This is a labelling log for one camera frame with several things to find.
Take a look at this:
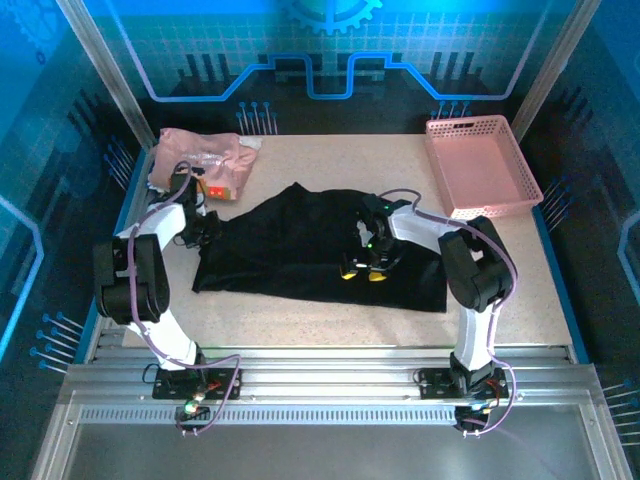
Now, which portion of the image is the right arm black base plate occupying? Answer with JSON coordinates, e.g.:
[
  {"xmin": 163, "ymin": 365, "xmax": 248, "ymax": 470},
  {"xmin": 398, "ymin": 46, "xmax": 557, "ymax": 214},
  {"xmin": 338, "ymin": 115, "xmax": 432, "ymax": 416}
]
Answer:
[{"xmin": 417, "ymin": 366, "xmax": 511, "ymax": 401}]

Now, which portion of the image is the aluminium table side rail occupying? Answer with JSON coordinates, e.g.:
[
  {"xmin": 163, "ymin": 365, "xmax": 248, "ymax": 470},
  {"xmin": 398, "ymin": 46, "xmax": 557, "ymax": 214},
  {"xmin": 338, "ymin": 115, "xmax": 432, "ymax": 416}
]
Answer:
[{"xmin": 83, "ymin": 144, "xmax": 166, "ymax": 362}]

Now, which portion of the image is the aluminium frame post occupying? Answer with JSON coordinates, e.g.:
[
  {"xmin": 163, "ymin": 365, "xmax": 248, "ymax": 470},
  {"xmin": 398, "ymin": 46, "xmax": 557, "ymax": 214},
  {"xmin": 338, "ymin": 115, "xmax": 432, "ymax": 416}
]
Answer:
[
  {"xmin": 512, "ymin": 0, "xmax": 601, "ymax": 144},
  {"xmin": 54, "ymin": 0, "xmax": 159, "ymax": 151}
]

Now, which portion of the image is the black t-shirt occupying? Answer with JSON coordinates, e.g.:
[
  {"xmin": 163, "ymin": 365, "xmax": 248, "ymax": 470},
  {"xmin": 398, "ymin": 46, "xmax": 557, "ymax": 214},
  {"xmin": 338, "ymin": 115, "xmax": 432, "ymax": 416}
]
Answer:
[{"xmin": 191, "ymin": 181, "xmax": 449, "ymax": 315}]

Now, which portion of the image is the pink t-shirt with pixel print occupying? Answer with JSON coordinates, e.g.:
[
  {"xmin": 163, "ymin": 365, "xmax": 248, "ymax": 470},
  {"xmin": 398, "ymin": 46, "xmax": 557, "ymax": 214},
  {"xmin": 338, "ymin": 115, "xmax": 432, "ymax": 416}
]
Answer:
[{"xmin": 148, "ymin": 127, "xmax": 260, "ymax": 202}]

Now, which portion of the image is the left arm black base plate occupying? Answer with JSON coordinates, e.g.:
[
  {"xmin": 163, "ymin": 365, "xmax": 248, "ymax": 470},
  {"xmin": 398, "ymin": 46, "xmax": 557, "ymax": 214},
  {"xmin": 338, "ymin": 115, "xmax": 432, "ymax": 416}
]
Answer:
[{"xmin": 152, "ymin": 366, "xmax": 243, "ymax": 401}]

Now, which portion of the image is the aluminium rail frame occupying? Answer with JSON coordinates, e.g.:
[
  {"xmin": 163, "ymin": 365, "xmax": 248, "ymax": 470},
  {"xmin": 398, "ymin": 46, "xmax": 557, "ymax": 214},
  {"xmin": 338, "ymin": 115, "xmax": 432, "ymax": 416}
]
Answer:
[{"xmin": 29, "ymin": 343, "xmax": 632, "ymax": 480}]

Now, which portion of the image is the pink plastic basket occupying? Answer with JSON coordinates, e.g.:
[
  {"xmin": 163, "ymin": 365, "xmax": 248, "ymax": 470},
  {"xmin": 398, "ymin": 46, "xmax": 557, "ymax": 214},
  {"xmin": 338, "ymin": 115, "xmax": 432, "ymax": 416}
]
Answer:
[{"xmin": 424, "ymin": 113, "xmax": 545, "ymax": 221}]

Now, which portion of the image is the grey slotted cable duct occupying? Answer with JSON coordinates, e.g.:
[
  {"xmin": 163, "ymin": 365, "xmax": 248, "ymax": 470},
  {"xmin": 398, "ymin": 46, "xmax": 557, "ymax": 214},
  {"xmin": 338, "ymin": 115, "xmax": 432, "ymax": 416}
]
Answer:
[{"xmin": 79, "ymin": 406, "xmax": 462, "ymax": 426}]

